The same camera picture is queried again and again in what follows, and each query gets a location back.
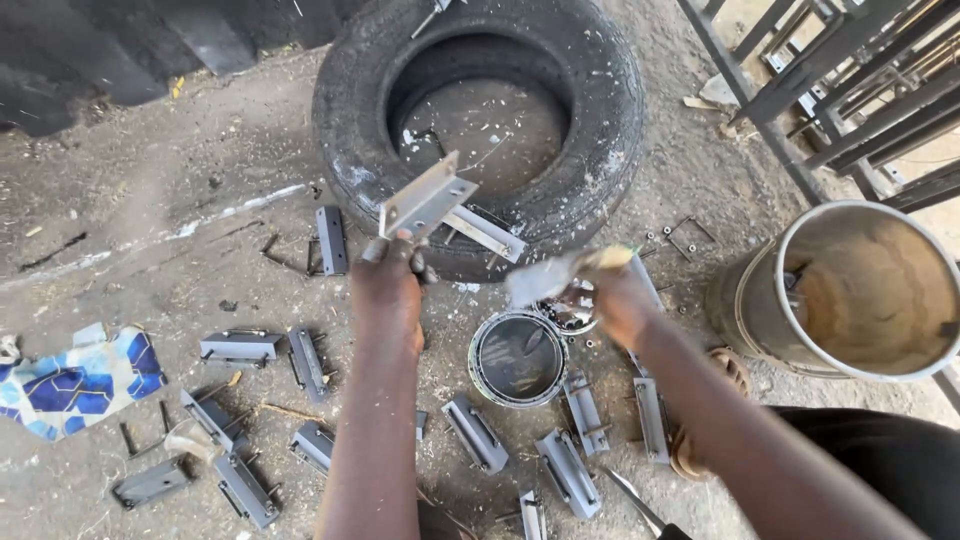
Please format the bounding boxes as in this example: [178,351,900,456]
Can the person's left hand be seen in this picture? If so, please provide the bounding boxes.
[351,231,441,355]

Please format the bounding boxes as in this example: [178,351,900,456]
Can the person's right hand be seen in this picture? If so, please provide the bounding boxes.
[576,257,666,354]

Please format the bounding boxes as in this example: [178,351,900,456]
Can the paint brush with wooden handle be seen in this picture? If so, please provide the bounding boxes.
[505,245,636,309]

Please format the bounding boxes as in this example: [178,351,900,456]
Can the bare metal hinge bracket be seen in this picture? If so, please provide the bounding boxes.
[378,150,480,242]
[441,204,529,266]

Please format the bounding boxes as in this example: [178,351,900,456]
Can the round paint can lid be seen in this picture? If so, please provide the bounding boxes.
[533,279,600,337]

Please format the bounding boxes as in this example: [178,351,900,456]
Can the bent thin metal rods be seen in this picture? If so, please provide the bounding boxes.
[639,215,719,265]

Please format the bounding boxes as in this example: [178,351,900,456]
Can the open can of grey paint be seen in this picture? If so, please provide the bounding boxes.
[467,309,570,411]

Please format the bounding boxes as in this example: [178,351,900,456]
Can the worn black rubber tyre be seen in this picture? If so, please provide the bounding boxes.
[312,0,647,285]

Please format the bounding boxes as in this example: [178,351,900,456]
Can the brown woven sandal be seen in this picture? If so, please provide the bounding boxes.
[669,346,753,483]

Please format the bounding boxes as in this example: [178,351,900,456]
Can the scrap cardboard piece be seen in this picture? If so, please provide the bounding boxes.
[681,71,745,111]

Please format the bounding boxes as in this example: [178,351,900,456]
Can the metal bucket of sand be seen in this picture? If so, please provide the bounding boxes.
[704,199,960,384]

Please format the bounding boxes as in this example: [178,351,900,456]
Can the metal rod with bolt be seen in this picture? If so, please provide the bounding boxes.
[409,0,456,40]

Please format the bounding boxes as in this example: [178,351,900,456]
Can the person's black trousers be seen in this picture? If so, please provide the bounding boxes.
[771,406,960,540]

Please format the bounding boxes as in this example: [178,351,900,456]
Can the scattered grey painted brackets group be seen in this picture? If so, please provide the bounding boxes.
[110,205,673,540]

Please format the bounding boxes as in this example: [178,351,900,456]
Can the clear crumpled plastic piece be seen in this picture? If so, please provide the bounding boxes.
[163,418,220,464]

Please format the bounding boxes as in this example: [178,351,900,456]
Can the bent dark metal rods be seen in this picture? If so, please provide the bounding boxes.
[118,399,174,460]

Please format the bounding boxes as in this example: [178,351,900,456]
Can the blue patterned cloth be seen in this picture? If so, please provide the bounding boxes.
[0,322,168,443]

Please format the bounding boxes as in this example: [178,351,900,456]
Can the dark corrugated metal sheet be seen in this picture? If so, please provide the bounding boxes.
[0,0,370,138]

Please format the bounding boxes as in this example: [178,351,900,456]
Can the metal blade with black handle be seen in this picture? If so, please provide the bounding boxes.
[599,465,695,540]

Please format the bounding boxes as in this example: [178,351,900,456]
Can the dark welded metal frame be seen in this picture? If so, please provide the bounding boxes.
[675,0,960,216]

